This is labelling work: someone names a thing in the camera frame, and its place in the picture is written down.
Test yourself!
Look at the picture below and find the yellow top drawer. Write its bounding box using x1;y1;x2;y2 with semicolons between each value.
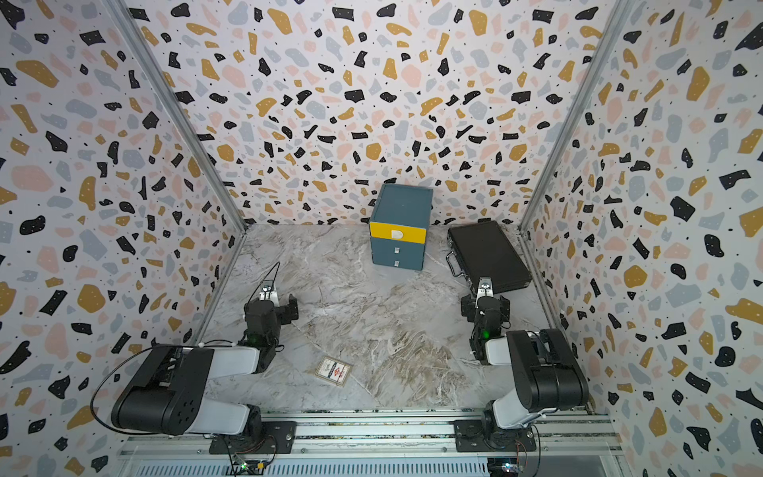
370;222;427;244

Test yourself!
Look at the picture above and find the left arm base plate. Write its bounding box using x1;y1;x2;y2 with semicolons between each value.
209;421;297;455

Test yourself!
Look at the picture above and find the aluminium corner post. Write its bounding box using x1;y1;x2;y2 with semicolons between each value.
519;0;634;235
103;0;246;234

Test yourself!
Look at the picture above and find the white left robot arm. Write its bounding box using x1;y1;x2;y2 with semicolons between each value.
110;293;299;443

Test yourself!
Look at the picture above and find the teal drawer cabinet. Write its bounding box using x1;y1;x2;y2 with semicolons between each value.
369;184;433;271

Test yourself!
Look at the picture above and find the teal bottom drawer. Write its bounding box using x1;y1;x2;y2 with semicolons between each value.
373;250;424;271

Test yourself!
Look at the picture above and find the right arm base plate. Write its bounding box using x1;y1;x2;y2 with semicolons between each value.
453;419;538;452

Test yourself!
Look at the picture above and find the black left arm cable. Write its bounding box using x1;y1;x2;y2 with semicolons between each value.
88;260;282;436

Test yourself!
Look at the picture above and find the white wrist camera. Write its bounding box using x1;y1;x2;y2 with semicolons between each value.
475;277;494;299
258;283;279;306

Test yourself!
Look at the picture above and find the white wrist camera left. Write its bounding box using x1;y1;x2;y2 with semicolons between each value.
258;283;279;306

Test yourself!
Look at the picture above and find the black ribbed briefcase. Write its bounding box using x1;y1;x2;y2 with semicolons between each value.
446;221;532;296

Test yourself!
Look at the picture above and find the aluminium corner post right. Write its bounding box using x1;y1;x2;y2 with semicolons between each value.
519;0;634;235

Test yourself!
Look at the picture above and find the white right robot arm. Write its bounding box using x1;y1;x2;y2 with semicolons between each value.
461;295;589;437

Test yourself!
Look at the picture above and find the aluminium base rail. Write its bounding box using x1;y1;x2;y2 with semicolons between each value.
117;409;631;476

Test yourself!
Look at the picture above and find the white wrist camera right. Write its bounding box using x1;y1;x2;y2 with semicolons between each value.
475;277;494;299

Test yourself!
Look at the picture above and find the small packaged card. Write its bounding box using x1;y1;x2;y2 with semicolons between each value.
314;357;353;387

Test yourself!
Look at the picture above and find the aluminium corner post left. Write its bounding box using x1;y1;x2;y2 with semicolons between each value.
103;0;246;234

